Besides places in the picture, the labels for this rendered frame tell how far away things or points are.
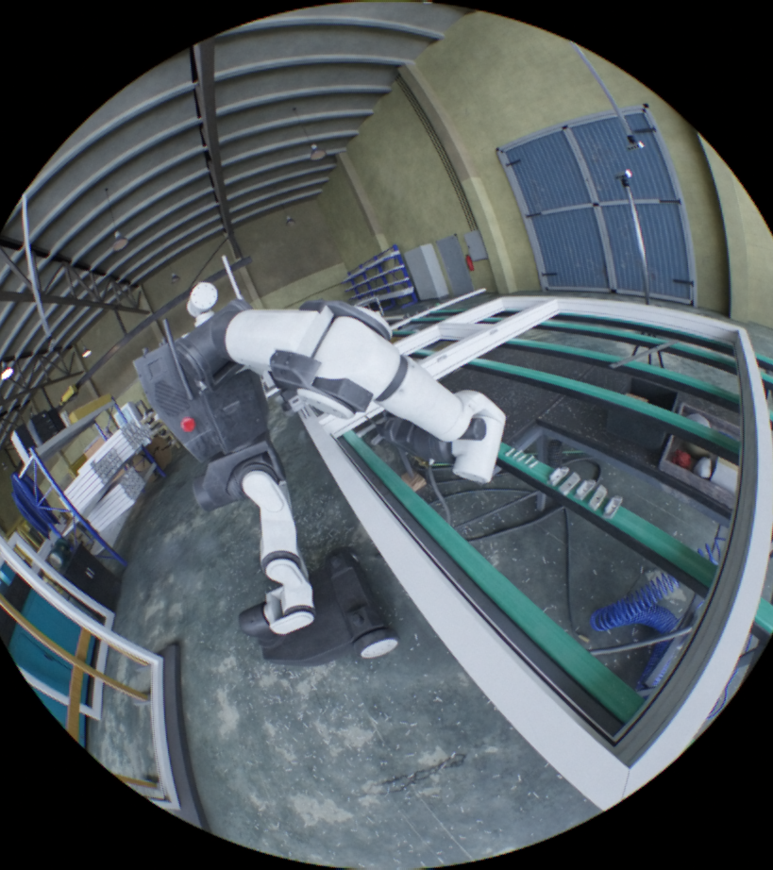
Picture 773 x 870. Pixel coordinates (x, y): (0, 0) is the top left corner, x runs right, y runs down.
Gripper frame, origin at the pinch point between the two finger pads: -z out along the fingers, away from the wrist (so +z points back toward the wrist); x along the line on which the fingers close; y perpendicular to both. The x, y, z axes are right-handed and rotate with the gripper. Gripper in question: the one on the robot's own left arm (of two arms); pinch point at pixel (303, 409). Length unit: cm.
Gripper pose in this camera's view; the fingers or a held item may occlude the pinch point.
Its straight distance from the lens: 95.4
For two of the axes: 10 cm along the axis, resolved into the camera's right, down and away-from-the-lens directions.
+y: 4.3, 3.4, -8.4
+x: -8.3, 5.1, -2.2
